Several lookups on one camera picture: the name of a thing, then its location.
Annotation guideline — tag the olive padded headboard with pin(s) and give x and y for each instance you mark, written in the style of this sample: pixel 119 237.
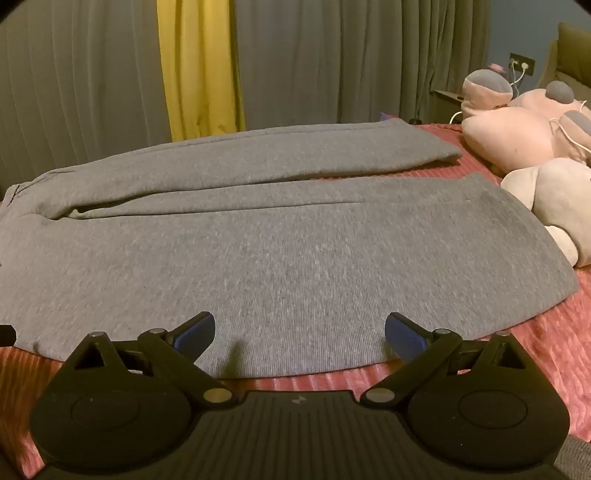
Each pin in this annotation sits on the olive padded headboard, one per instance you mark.
pixel 572 50

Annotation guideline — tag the wall socket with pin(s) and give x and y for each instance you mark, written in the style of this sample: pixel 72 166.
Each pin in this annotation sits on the wall socket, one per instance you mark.
pixel 522 63

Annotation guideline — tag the yellow curtain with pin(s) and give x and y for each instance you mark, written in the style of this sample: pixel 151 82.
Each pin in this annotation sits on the yellow curtain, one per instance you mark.
pixel 203 74

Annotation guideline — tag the grey curtain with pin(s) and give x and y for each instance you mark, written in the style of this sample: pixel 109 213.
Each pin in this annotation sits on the grey curtain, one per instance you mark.
pixel 351 60
pixel 83 87

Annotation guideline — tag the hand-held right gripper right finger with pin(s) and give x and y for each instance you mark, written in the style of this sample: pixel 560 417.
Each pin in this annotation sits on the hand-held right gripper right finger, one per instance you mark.
pixel 407 338

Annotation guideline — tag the pink ribbed blanket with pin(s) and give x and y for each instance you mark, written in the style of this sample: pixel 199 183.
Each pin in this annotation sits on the pink ribbed blanket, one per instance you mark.
pixel 531 350

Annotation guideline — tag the dark nightstand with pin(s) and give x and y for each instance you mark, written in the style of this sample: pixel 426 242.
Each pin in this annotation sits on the dark nightstand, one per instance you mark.
pixel 445 104

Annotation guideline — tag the grey pants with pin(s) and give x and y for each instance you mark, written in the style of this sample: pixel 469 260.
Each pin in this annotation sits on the grey pants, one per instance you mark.
pixel 277 258

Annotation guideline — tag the beige plush toy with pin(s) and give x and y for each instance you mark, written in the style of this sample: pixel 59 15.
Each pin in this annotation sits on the beige plush toy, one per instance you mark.
pixel 561 198

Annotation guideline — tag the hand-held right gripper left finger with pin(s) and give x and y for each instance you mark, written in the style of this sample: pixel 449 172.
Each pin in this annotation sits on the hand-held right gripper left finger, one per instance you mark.
pixel 199 330

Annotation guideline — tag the person's grey clothing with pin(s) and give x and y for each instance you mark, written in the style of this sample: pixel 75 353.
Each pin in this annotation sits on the person's grey clothing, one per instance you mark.
pixel 579 461

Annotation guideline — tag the pink plush toy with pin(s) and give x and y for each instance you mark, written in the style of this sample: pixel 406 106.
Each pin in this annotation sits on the pink plush toy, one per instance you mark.
pixel 512 131

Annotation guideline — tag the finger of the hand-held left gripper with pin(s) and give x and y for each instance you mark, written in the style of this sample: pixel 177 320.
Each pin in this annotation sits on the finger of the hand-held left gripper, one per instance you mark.
pixel 6 335

